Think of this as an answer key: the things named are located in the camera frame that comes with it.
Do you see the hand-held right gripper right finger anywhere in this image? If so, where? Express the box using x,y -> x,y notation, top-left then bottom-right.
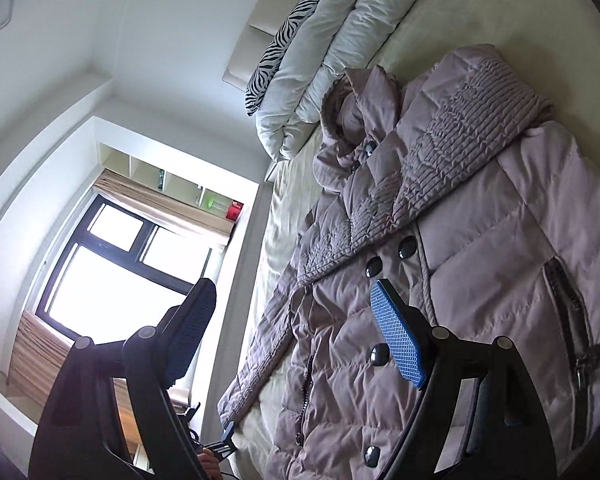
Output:
370,279 -> 561,480

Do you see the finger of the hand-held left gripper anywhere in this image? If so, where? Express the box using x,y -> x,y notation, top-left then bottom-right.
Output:
201,421 -> 239,463

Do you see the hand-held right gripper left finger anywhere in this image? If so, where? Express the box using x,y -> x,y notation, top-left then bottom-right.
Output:
27,277 -> 218,480

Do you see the mauve puffer jacket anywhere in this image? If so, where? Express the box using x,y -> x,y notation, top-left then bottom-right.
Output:
217,45 -> 600,480

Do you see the person's left hand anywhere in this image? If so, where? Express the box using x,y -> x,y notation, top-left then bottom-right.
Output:
199,452 -> 223,480

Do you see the black framed window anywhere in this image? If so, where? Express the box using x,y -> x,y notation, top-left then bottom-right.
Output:
35,194 -> 212,343

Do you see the beige curtain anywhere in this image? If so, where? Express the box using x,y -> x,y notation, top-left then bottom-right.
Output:
92,169 -> 232,247
7,310 -> 131,403

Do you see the bed with cream sheet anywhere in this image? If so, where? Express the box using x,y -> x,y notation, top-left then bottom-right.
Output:
225,0 -> 600,480

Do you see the beige padded headboard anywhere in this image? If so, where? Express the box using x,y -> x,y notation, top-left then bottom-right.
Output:
222,0 -> 341,93

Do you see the white folded duvet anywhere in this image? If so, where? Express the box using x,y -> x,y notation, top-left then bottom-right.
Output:
255,0 -> 426,162

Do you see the zebra print pillow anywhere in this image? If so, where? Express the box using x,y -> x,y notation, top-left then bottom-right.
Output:
245,0 -> 327,117

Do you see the white wall shelf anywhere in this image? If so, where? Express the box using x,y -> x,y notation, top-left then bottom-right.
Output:
97,140 -> 246,223

